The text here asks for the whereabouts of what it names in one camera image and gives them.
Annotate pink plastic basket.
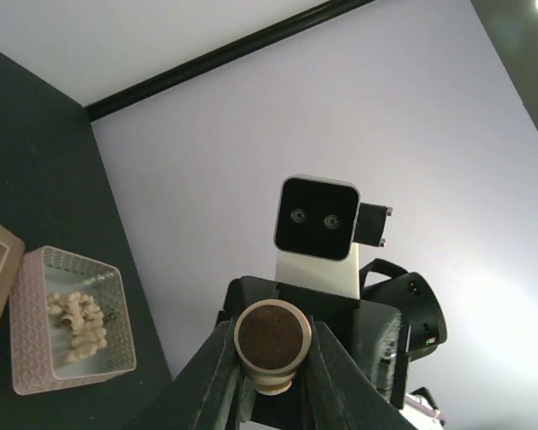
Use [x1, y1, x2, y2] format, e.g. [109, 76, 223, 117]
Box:
[9, 246, 137, 395]

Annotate light chess piece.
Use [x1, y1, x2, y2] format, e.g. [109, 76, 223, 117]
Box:
[234, 299, 312, 396]

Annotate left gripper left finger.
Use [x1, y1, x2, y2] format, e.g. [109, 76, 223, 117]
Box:
[151, 320, 242, 429]

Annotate pile of light chess pieces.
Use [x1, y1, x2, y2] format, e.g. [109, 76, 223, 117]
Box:
[46, 291, 108, 364]

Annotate right black frame post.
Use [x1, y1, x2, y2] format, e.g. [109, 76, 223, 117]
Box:
[85, 0, 369, 122]

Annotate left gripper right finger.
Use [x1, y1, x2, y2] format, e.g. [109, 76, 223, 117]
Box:
[302, 320, 413, 430]

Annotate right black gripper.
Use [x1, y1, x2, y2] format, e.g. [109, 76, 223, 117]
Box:
[217, 259, 447, 429]

